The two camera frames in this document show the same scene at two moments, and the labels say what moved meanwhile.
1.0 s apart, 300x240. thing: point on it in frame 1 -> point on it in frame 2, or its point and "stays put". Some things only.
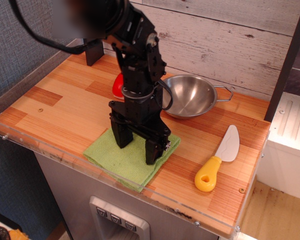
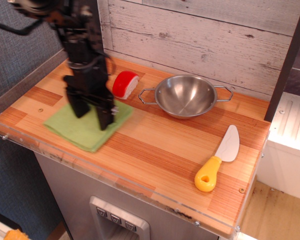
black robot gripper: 146,117 -> 88,78
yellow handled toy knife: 205,179 stays put
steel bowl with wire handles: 193,95 stays put
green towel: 128,164 -> 85,132
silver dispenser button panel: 113,222 stays put
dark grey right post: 292,52 stays put
